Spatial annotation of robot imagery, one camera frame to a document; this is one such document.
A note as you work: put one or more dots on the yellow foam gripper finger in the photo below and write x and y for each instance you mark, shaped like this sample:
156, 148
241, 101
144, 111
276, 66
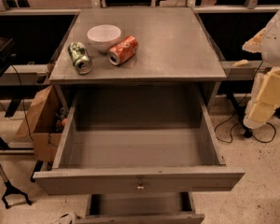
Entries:
265, 99
253, 45

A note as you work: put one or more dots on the red coke can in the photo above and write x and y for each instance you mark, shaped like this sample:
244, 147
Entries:
123, 51

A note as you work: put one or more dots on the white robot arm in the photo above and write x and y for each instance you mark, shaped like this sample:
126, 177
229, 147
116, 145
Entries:
270, 51

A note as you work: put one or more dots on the open grey top drawer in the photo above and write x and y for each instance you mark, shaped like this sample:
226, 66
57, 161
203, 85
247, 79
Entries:
118, 136

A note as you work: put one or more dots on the grey drawer cabinet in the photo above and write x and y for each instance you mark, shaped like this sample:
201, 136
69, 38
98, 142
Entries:
172, 46

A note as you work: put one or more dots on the brass drawer knob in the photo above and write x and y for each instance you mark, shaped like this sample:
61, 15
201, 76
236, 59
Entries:
140, 187

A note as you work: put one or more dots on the green soda can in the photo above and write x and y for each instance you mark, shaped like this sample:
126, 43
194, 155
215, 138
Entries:
80, 58

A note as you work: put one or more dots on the yellow foam scrap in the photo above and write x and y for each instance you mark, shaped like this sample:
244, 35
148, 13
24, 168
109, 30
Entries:
240, 63

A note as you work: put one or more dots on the white ceramic bowl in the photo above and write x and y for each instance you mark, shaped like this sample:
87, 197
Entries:
104, 37

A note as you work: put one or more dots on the brown cardboard box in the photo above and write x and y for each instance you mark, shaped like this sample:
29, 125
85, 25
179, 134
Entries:
40, 124

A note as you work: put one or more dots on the white round floor object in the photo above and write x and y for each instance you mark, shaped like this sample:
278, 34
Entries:
68, 218

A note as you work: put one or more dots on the black tripod stand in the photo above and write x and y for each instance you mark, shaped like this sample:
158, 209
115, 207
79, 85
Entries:
11, 190

